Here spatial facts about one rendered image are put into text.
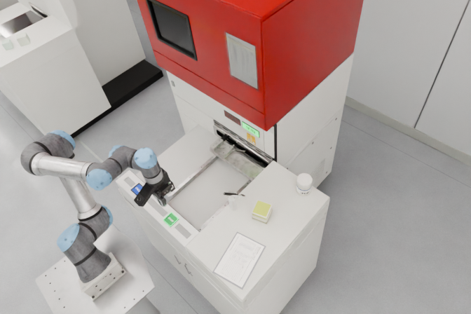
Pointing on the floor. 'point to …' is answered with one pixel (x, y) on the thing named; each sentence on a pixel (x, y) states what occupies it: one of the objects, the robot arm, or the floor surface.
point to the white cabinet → (284, 288)
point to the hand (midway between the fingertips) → (162, 205)
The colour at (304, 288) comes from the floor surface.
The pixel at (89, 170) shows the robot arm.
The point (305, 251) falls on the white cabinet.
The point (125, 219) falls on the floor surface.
